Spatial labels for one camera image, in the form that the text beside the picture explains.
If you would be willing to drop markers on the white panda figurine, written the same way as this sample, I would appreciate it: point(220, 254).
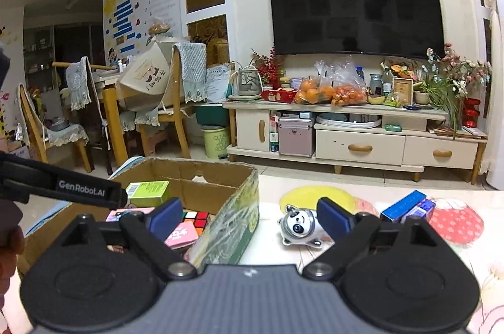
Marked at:
point(299, 225)

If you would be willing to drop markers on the pink metal case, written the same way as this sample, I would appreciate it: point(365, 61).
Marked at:
point(296, 137)

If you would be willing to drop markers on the green potted plant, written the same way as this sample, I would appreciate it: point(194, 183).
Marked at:
point(441, 95)

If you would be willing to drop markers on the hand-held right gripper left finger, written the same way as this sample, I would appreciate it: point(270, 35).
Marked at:
point(167, 218)

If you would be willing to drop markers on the teal plastic basin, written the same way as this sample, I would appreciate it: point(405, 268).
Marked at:
point(212, 115)

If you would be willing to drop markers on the clear plastic bottle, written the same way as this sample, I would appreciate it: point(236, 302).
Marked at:
point(388, 82)

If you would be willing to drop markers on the plastic bag of oranges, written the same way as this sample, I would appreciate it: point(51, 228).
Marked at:
point(313, 93)

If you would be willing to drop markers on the pink floral round mat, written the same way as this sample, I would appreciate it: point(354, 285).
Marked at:
point(456, 223)

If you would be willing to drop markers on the wooden chair with lace cover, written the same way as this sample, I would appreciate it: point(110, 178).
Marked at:
point(51, 133)
point(80, 86)
point(189, 70)

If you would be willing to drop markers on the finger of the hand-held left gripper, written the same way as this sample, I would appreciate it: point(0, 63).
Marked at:
point(78, 182)

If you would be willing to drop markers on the colourful puzzle cube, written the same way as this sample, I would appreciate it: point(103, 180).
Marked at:
point(195, 221)

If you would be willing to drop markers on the shiny pink box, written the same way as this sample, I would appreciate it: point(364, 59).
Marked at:
point(183, 235)

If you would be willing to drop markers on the beige printed tote bag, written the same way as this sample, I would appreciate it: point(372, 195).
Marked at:
point(145, 82)

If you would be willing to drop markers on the bunch of bananas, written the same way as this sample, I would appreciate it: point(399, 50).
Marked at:
point(376, 99)

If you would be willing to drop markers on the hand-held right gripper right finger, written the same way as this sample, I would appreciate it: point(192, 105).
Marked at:
point(332, 218)

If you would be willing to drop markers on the red berry branch bouquet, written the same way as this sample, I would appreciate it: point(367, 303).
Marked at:
point(269, 68)

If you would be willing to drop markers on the plastic bag of tangerines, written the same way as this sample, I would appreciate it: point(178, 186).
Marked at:
point(350, 93)

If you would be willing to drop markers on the pink artificial flower bouquet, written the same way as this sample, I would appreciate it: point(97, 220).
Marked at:
point(460, 68)

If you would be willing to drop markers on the white round tray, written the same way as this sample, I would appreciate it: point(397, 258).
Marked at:
point(346, 121)

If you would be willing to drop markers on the green cardboard medicine box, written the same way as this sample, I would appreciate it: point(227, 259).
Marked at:
point(149, 193)

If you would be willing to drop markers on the red vase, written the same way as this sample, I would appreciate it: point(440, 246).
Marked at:
point(471, 111)

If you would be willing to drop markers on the green trash bin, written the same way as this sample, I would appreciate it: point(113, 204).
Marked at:
point(215, 143)

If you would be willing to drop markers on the grey glass jar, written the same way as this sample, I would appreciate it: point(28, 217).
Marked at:
point(375, 85)

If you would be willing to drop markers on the brown cardboard box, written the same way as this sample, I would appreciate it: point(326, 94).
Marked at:
point(232, 212)

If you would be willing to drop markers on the pink figure print box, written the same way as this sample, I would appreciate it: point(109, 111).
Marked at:
point(130, 214)

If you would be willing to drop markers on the framed certificate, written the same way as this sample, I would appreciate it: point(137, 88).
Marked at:
point(402, 91)

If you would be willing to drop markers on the small green box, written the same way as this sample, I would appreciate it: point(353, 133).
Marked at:
point(392, 128)

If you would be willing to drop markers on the colourful wall sticker display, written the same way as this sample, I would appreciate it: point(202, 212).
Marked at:
point(130, 11)

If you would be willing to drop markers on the cream television cabinet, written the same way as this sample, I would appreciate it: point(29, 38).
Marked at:
point(362, 149)

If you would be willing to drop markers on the red biscuit box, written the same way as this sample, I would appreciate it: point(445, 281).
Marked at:
point(279, 94)

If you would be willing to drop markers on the yellow round mat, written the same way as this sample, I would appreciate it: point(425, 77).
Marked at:
point(303, 198)

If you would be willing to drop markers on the blue cartoon print box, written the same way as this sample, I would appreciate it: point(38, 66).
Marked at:
point(407, 206)

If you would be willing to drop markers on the wooden dining table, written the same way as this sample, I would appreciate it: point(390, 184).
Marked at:
point(110, 109)

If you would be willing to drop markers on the white tower air conditioner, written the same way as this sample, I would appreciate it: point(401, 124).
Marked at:
point(497, 101)

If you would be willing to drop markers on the red round mat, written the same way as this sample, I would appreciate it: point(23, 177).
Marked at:
point(366, 206)

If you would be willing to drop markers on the person's left hand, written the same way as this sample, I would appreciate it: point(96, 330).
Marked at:
point(10, 251)

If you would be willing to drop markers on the black television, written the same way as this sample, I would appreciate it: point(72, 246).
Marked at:
point(354, 7)

